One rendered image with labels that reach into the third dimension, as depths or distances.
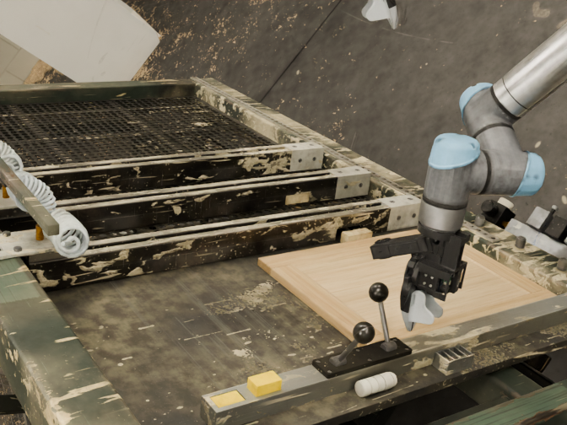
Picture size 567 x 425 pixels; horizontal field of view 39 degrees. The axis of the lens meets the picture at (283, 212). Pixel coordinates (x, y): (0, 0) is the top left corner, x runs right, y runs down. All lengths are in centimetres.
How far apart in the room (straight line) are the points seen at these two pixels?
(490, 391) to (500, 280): 37
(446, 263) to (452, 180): 15
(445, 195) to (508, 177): 11
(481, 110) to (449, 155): 16
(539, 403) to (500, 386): 20
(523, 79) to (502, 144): 11
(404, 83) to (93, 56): 238
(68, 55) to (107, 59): 26
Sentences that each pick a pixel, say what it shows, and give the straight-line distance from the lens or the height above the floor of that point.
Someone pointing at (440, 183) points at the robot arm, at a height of 160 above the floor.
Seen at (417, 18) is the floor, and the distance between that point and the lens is 400.
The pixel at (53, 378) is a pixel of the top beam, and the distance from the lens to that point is 126.
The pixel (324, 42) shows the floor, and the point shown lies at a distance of 432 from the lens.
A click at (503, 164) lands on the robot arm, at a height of 154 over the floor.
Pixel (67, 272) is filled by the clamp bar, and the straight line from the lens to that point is 168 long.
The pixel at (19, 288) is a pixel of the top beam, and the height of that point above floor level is 189.
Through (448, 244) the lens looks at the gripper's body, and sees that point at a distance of 134.
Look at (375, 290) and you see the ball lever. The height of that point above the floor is 145.
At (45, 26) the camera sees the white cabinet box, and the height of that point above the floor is 69.
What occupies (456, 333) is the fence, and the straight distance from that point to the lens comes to 163.
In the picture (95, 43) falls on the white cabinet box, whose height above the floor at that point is 36.
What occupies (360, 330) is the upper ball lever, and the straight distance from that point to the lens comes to 134.
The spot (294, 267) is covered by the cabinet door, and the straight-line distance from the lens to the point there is 181.
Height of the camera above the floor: 259
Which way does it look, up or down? 42 degrees down
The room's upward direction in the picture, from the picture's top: 57 degrees counter-clockwise
